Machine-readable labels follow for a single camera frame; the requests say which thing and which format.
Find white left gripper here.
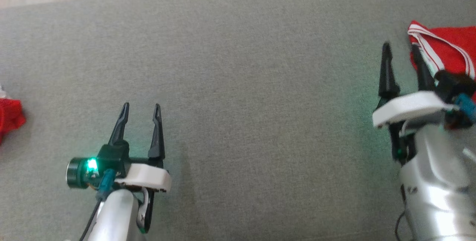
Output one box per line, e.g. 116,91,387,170
66,102,172,234

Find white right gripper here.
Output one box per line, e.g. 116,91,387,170
372,42,460,166

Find red shirt with white sleeves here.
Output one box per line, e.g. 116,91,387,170
407,20,476,97

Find large grey sofa seat cushion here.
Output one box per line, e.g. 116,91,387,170
0,0,476,241

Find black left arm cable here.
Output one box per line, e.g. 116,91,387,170
79,168,116,241

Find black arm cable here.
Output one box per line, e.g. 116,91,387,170
79,168,116,241
394,184,410,241

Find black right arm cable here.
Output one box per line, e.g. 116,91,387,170
394,184,410,241

